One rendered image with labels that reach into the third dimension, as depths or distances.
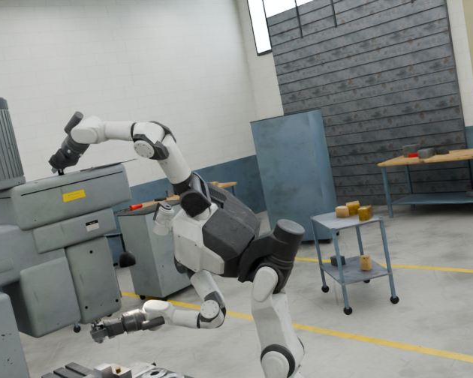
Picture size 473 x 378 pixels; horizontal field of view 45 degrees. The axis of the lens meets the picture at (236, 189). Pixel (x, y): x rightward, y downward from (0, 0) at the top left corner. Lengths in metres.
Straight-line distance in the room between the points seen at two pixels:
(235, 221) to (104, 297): 0.59
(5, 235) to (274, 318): 1.03
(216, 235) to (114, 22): 8.46
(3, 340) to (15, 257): 0.30
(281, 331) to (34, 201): 1.04
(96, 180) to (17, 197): 0.31
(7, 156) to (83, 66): 7.82
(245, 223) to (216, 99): 9.21
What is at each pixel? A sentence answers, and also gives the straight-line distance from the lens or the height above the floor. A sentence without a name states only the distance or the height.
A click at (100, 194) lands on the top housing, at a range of 2.28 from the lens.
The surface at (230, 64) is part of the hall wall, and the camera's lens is 11.81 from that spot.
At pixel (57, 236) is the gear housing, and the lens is 2.21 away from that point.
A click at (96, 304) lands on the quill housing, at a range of 2.33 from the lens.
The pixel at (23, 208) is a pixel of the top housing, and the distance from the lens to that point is 2.15.
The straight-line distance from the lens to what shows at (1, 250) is 2.15.
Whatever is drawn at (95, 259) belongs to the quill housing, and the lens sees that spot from 2.31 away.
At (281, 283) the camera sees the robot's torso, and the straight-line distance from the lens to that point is 2.22.
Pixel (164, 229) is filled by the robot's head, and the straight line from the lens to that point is 2.39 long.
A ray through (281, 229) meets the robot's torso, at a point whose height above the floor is 1.54.
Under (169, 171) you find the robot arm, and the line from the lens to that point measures 2.10.
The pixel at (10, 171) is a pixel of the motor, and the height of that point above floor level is 1.95.
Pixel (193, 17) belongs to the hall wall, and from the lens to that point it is 11.48.
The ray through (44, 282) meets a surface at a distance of 2.21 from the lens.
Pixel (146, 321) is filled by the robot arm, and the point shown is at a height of 1.24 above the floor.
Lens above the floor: 1.97
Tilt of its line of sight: 7 degrees down
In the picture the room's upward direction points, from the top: 11 degrees counter-clockwise
